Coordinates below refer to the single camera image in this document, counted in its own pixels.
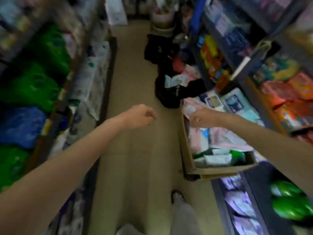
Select blue hanging bag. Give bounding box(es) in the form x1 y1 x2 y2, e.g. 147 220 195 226
189 0 207 35

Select person's right shoe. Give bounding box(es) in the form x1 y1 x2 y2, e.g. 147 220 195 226
171 190 186 205

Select stack of pink basins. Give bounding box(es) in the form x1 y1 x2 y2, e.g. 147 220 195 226
151 8 175 36

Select person's left forearm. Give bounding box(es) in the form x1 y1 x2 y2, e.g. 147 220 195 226
0 117 127 235

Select purple refill bags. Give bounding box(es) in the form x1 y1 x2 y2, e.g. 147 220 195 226
220 175 263 235

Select stack of white roll packs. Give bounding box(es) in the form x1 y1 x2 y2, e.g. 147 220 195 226
49 22 113 235

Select row of pale tissue packs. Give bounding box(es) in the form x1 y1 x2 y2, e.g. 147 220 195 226
0 0 104 48

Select row of blue purple packs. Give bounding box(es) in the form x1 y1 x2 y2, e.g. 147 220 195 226
203 0 267 55

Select person's right forearm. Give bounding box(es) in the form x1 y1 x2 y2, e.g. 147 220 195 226
221 112 313 196

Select stack of orange red packs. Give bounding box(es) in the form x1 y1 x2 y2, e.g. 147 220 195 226
252 56 313 135

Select row of orange yellow packs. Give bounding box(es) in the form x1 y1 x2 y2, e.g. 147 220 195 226
199 34 232 91

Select person's left hand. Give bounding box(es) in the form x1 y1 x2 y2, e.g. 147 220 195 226
120 104 158 132

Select yellowish hanging strap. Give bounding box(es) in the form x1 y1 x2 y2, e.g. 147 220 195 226
254 41 272 62

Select cardboard box of wipes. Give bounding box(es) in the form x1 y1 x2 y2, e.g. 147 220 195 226
183 88 265 168

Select pink printed pack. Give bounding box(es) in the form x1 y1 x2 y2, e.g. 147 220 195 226
183 65 204 82

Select brown cardboard box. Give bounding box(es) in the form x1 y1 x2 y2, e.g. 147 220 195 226
178 105 264 182

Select white teal printed pack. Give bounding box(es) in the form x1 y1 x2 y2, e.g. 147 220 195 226
164 74 189 88

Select green plastic bottles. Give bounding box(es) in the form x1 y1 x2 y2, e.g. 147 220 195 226
270 180 313 221

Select white sack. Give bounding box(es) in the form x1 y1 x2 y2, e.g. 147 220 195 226
104 0 128 26

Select person's grey trousers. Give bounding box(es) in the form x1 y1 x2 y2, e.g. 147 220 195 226
116 202 204 235

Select blue tissue pack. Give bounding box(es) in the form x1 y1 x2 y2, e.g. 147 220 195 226
0 106 47 150

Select dark metal shelf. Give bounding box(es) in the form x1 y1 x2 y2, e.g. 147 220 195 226
0 0 118 235

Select stack of green tissue packs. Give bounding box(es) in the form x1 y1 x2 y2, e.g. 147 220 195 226
0 23 71 193

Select person's right hand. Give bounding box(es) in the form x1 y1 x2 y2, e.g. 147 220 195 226
189 107 227 129

